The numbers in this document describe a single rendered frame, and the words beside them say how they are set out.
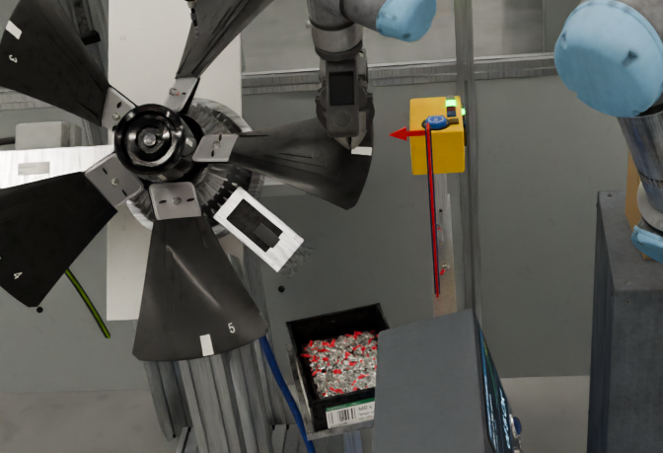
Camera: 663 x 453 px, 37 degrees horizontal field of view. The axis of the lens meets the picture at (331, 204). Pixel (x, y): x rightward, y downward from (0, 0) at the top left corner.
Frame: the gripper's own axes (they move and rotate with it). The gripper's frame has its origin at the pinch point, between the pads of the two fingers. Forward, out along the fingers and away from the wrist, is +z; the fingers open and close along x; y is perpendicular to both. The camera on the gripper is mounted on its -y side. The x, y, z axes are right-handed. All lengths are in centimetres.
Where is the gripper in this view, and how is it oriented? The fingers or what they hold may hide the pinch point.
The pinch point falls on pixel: (350, 145)
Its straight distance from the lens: 156.7
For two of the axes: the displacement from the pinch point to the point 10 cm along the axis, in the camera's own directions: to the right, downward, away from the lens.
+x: -9.9, 0.4, 1.1
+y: 0.4, -7.5, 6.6
